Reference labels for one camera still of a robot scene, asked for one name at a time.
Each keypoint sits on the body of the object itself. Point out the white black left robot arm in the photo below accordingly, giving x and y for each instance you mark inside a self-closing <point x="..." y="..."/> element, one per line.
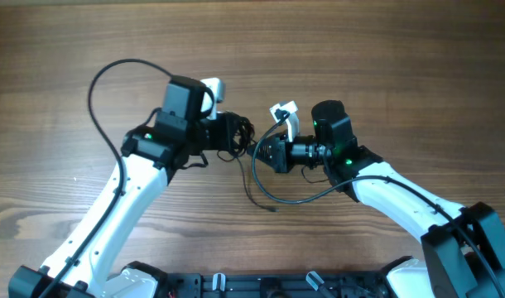
<point x="187" y="124"/>

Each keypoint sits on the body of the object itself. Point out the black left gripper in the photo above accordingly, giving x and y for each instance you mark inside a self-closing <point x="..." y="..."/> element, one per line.
<point x="223" y="126"/>

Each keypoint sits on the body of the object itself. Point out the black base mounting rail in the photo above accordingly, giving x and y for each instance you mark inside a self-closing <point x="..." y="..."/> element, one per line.
<point x="311" y="284"/>

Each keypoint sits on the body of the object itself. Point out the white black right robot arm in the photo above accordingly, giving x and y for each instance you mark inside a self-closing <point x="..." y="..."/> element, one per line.
<point x="463" y="247"/>

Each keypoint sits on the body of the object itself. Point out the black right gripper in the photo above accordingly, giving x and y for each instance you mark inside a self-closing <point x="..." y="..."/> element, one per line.
<point x="281" y="153"/>

